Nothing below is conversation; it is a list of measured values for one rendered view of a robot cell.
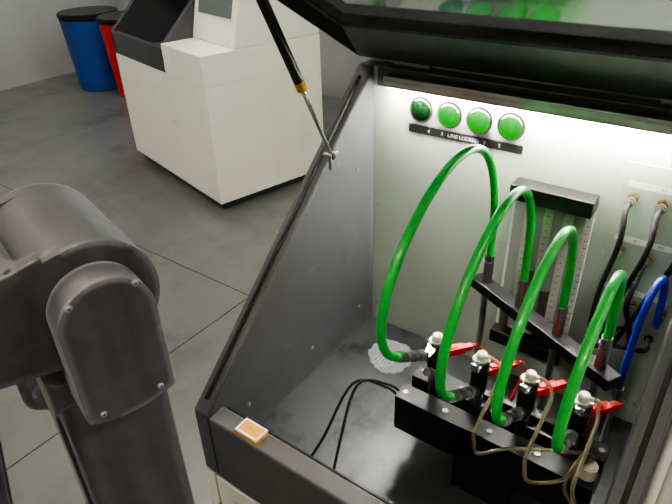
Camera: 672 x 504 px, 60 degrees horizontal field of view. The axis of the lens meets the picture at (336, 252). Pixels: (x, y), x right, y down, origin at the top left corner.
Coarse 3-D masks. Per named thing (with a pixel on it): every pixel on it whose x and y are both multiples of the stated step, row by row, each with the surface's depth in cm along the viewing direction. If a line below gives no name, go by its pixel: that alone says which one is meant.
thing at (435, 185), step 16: (496, 176) 97; (432, 192) 79; (496, 192) 99; (416, 208) 78; (496, 208) 102; (416, 224) 77; (400, 240) 77; (400, 256) 76; (384, 288) 77; (384, 304) 77; (384, 320) 78; (384, 336) 79; (384, 352) 81
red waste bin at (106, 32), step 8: (104, 16) 568; (112, 16) 566; (104, 24) 556; (112, 24) 551; (104, 32) 562; (104, 40) 570; (112, 40) 562; (112, 48) 568; (112, 56) 574; (112, 64) 581; (120, 80) 586; (120, 88) 593
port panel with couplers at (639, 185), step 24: (624, 168) 95; (648, 168) 93; (624, 192) 97; (648, 192) 94; (648, 216) 96; (624, 240) 100; (624, 264) 102; (648, 264) 97; (648, 288) 101; (648, 312) 103
